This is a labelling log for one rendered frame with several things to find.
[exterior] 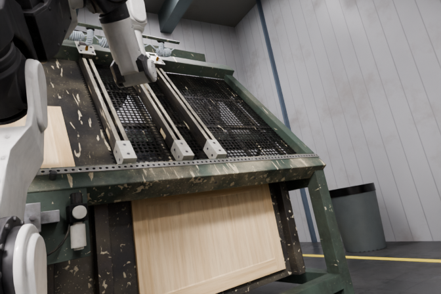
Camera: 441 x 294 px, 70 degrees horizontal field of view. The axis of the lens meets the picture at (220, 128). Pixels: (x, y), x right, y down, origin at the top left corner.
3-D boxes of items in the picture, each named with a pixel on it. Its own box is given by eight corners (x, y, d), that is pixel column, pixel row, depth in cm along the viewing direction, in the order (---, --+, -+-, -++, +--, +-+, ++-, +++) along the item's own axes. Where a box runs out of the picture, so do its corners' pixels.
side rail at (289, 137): (298, 166, 210) (306, 153, 205) (220, 85, 283) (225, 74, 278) (306, 165, 215) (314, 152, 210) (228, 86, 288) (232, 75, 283)
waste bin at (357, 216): (402, 243, 332) (383, 180, 348) (371, 254, 305) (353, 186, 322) (360, 243, 375) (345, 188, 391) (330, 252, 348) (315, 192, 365)
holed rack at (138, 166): (22, 176, 110) (22, 175, 110) (21, 171, 112) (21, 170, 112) (319, 157, 207) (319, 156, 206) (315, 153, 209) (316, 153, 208)
